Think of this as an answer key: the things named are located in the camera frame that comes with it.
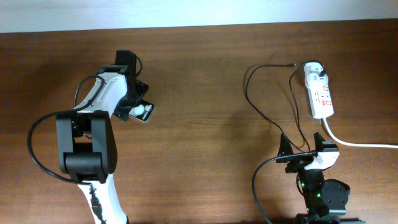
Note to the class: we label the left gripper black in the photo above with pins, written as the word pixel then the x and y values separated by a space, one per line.
pixel 122 110

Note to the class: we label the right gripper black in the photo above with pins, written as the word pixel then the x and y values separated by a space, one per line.
pixel 296 163

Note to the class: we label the black smartphone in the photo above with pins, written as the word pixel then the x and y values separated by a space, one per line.
pixel 143 111

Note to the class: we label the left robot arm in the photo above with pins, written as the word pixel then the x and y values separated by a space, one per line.
pixel 87 149

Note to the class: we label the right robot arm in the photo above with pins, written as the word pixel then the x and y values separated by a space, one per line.
pixel 325 199

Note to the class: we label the white charger plug adapter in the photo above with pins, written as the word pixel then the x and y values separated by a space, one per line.
pixel 315 75

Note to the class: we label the white power strip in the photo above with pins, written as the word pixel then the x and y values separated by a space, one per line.
pixel 320 102

